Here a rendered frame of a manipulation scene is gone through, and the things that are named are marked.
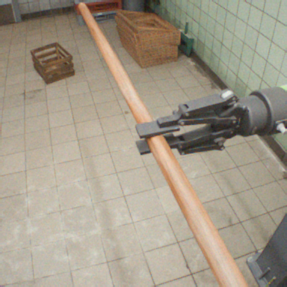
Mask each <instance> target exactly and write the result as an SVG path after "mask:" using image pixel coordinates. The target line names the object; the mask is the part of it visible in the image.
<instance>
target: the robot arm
mask: <svg viewBox="0 0 287 287"><path fill-rule="evenodd" d="M178 107H179V110H178V111H177V110H174V111H172V115H170V116H166V117H160V118H158V119H157V120H153V121H149V122H145V123H139V124H135V128H136V131H137V132H138V135H139V137H140V139H143V138H149V137H152V136H156V135H163V134H165V135H163V137H164V139H165V140H166V142H167V143H168V145H169V147H170V148H171V149H177V151H178V153H179V154H180V155H187V154H191V153H196V152H207V151H211V150H218V151H222V150H224V149H225V146H224V145H223V144H224V142H226V140H227V139H231V138H233V137H234V136H236V135H239V136H243V137H248V136H251V135H258V136H261V137H266V136H271V135H275V134H279V133H281V132H282V133H283V134H284V135H285V134H286V133H287V84H286V85H283V86H277V87H271V88H269V87H268V88H265V89H261V90H254V91H252V93H250V94H249V95H248V96H245V97H242V98H240V97H239V98H236V96H235V95H234V93H233V92H232V91H231V90H230V89H229V88H226V89H225V90H223V91H221V92H220V93H216V94H213V95H211V96H207V97H201V98H199V99H194V100H191V101H189V102H184V103H180V104H179V106H178ZM188 108H190V109H188ZM198 124H206V125H205V126H203V127H200V128H198V129H195V130H192V131H190V132H184V133H182V134H180V135H176V136H174V135H173V132H179V131H180V126H190V125H198ZM170 132H171V133H170ZM166 133H168V134H166ZM136 145H137V148H138V151H139V153H140V155H144V154H147V153H151V150H150V148H149V146H148V144H147V142H146V141H145V139H143V140H140V141H136Z"/></svg>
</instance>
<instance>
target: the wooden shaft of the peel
mask: <svg viewBox="0 0 287 287"><path fill-rule="evenodd" d="M78 9H79V10H80V12H81V15H82V16H83V18H84V21H85V22H86V24H87V27H88V28H89V29H90V30H89V31H90V33H91V34H92V35H93V39H94V40H95V42H96V44H97V46H98V47H99V50H100V51H101V53H102V56H103V58H104V59H105V61H106V63H107V66H108V68H109V70H110V71H111V73H112V75H113V78H114V80H115V82H116V83H117V85H118V87H119V89H120V92H121V93H122V95H123V97H124V99H125V101H126V102H127V104H128V106H129V110H130V111H131V113H132V115H133V117H134V119H135V120H136V122H137V124H139V123H145V122H149V121H153V118H152V116H151V113H150V112H149V111H148V109H147V107H146V106H145V104H144V102H143V101H142V99H141V96H140V95H139V93H138V92H137V91H136V89H135V86H134V85H133V84H132V83H131V79H130V78H129V77H128V75H127V74H126V71H125V70H124V69H123V65H122V64H121V63H120V62H119V60H118V59H117V56H116V54H114V51H113V49H111V45H110V44H109V43H108V41H107V40H106V39H105V36H104V34H103V33H102V32H101V29H100V28H99V26H98V25H97V22H96V21H95V19H94V18H93V16H92V15H91V13H90V11H89V10H88V8H87V5H86V4H85V3H80V4H79V5H78ZM144 139H145V141H146V142H147V144H148V146H149V148H150V150H151V153H152V154H153V156H154V158H155V160H156V162H157V164H158V166H159V167H160V169H161V173H162V174H163V176H164V178H165V180H166V182H167V184H168V185H169V187H170V191H171V192H172V194H173V196H174V198H175V199H176V201H177V203H178V206H179V207H180V209H181V211H182V213H183V215H184V218H185V219H186V221H187V223H188V225H189V228H190V229H191V231H192V233H193V234H194V237H195V239H196V241H197V243H198V246H199V247H200V249H201V250H202V253H203V255H204V256H205V259H206V261H207V262H208V265H209V267H210V268H211V271H212V273H213V274H214V277H215V279H216V281H217V283H218V284H219V286H220V287H249V285H248V284H247V282H246V280H245V278H244V277H243V275H242V274H241V272H240V270H239V268H238V266H237V265H236V263H235V260H234V259H233V257H232V256H231V254H230V252H229V251H228V248H227V246H226V245H225V243H224V241H223V240H222V238H221V236H220V234H219V233H218V230H217V229H216V228H215V225H214V224H213V222H212V220H211V218H210V217H209V214H207V212H206V209H205V208H204V206H203V204H202V202H201V201H200V198H199V197H198V196H197V194H196V191H195V190H194V189H193V187H192V185H191V183H190V182H189V180H188V177H187V176H186V175H185V173H184V172H183V170H182V167H181V165H180V163H179V162H178V161H177V159H176V157H175V155H174V154H173V151H172V150H171V148H170V147H169V145H168V143H167V142H166V140H165V139H164V137H163V135H156V136H152V137H149V138H144Z"/></svg>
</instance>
